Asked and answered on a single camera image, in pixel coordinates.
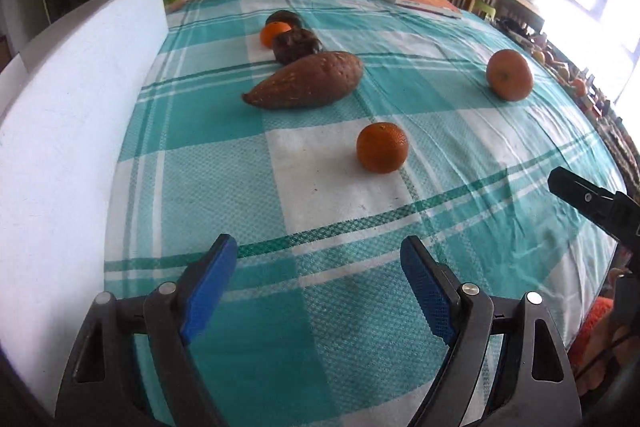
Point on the orange mandarin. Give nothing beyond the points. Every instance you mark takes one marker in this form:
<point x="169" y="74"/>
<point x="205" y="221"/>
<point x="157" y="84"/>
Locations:
<point x="509" y="74"/>
<point x="382" y="147"/>
<point x="272" y="34"/>

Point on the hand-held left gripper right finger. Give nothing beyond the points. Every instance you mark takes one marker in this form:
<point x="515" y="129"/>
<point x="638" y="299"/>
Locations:
<point x="425" y="287"/>

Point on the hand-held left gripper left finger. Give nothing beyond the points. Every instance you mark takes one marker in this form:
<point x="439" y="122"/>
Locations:
<point x="210" y="287"/>

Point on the patterned cloth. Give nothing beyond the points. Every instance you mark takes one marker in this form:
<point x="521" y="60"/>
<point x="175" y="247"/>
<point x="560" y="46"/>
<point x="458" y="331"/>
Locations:
<point x="600" y="107"/>

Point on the dark brown round fruit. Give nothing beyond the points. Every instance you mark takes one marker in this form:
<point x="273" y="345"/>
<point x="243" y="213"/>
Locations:
<point x="285" y="16"/>
<point x="295" y="46"/>

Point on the orange fuzzy cloth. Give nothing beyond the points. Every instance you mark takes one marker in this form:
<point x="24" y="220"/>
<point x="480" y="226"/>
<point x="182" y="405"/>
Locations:
<point x="595" y="327"/>

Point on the green plastic stool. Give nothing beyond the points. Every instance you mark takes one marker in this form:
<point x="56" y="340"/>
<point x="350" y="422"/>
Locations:
<point x="485" y="9"/>

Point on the wooden side table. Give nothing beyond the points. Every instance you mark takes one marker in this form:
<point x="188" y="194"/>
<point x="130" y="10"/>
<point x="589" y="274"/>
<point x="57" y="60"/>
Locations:
<point x="515" y="4"/>

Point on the brown sweet potato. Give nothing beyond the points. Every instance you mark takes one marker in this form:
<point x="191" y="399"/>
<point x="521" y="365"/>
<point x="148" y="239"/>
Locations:
<point x="310" y="79"/>

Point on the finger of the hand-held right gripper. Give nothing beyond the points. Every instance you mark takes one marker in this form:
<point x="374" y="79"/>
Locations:
<point x="629" y="299"/>
<point x="600" y="204"/>

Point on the teal checked tablecloth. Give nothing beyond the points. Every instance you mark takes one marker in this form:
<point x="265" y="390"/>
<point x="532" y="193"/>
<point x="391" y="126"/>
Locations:
<point x="200" y="132"/>

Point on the white cardboard box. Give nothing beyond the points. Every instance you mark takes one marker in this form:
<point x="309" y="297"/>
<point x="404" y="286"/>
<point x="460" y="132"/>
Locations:
<point x="65" y="157"/>

